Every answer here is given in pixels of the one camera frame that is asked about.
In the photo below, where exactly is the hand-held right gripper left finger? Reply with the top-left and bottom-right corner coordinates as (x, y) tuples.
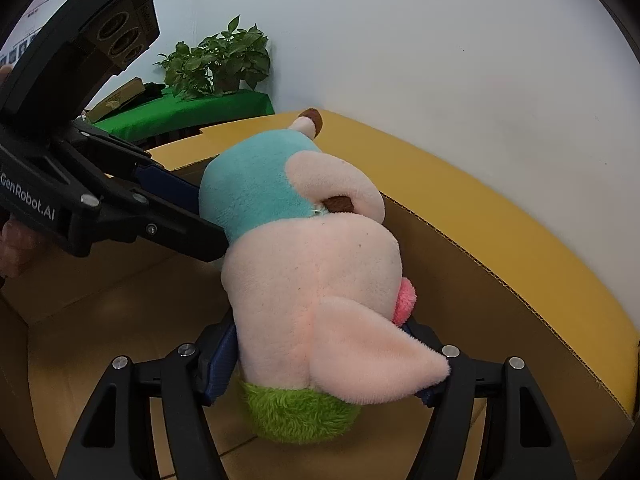
(57, 319), (241, 480)

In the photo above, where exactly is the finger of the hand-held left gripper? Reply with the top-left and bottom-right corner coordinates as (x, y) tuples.
(70, 120), (202, 217)
(82, 180), (229, 264)

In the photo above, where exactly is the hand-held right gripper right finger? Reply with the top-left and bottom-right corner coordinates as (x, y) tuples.
(400, 317), (577, 480)

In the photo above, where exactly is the brown cardboard box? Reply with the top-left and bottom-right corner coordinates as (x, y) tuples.
(0, 115), (637, 480)

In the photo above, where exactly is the pink pig plush toy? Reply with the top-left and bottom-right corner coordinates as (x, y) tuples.
(199, 108), (451, 445)

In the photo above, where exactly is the person's left hand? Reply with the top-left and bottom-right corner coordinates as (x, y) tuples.
(0, 214), (40, 282)

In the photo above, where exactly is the small flat cardboard box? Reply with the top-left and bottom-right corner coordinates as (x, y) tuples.
(91, 77), (147, 122)

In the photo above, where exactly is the green tablecloth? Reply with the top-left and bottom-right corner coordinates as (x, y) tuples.
(91, 85), (276, 144)

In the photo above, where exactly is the green potted plant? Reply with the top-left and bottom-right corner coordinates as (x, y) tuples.
(155, 15), (273, 101)

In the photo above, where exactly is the row of wall photos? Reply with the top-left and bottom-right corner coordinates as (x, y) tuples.
(0, 7), (51, 67)

